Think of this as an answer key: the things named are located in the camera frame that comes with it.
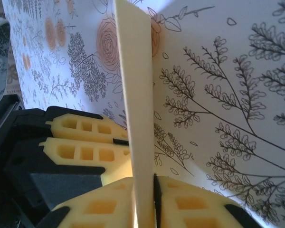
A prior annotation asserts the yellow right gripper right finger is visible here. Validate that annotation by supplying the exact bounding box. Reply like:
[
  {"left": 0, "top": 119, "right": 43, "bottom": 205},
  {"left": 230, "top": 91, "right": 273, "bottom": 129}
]
[{"left": 153, "top": 173, "right": 262, "bottom": 228}]

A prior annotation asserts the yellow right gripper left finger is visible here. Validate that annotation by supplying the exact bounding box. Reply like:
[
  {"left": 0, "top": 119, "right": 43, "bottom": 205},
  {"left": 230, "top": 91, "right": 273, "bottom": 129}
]
[{"left": 37, "top": 177, "right": 136, "bottom": 228}]

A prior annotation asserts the yellow paper sheet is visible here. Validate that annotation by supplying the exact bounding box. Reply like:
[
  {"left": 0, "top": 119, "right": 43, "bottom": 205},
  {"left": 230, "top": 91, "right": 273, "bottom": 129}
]
[{"left": 115, "top": 0, "right": 155, "bottom": 228}]

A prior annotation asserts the floral print tablecloth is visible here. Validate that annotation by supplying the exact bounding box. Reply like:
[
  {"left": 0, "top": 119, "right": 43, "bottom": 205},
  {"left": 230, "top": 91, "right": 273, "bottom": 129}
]
[{"left": 1, "top": 0, "right": 285, "bottom": 228}]

